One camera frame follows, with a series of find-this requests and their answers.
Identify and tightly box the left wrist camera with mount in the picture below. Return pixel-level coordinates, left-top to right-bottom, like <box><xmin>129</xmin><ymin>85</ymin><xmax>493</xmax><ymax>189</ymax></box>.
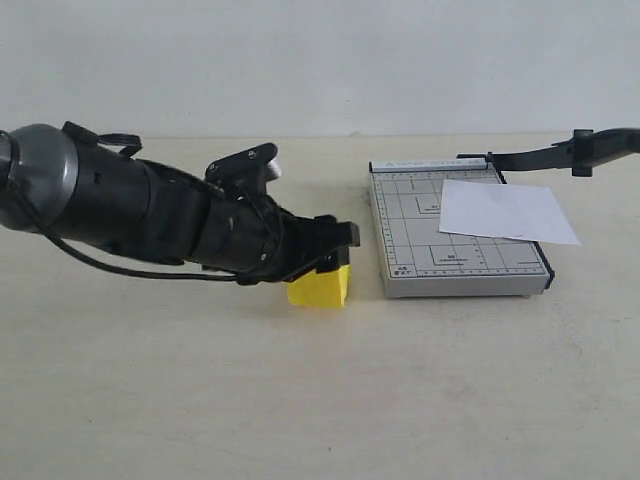
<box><xmin>204</xmin><ymin>142</ymin><xmax>282</xmax><ymax>195</ymax></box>

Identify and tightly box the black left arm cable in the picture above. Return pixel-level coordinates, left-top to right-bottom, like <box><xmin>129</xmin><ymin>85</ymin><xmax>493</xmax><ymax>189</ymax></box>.
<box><xmin>0</xmin><ymin>129</ymin><xmax>241</xmax><ymax>282</ymax></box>

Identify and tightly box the grey paper cutter base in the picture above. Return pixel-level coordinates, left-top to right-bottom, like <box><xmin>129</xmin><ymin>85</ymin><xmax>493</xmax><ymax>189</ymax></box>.
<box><xmin>368</xmin><ymin>158</ymin><xmax>555</xmax><ymax>298</ymax></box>

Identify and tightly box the yellow foam cube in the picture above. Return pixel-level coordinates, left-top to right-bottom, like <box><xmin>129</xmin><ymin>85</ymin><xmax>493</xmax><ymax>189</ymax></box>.
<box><xmin>287</xmin><ymin>265</ymin><xmax>351</xmax><ymax>308</ymax></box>

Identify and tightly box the black cutter blade handle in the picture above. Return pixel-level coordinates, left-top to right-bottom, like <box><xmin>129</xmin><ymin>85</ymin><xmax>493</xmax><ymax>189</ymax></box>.
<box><xmin>456</xmin><ymin>128</ymin><xmax>639</xmax><ymax>178</ymax></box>

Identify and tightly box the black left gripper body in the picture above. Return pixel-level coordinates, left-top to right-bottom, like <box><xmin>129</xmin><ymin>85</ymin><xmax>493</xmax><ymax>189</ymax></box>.
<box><xmin>189</xmin><ymin>197</ymin><xmax>320</xmax><ymax>285</ymax></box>

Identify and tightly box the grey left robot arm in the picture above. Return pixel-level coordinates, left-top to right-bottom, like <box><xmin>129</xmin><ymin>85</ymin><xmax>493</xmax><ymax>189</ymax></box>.
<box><xmin>1</xmin><ymin>122</ymin><xmax>360</xmax><ymax>286</ymax></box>

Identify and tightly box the white paper sheet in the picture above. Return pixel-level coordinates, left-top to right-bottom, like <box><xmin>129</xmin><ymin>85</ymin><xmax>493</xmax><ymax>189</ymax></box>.
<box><xmin>439</xmin><ymin>180</ymin><xmax>581</xmax><ymax>246</ymax></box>

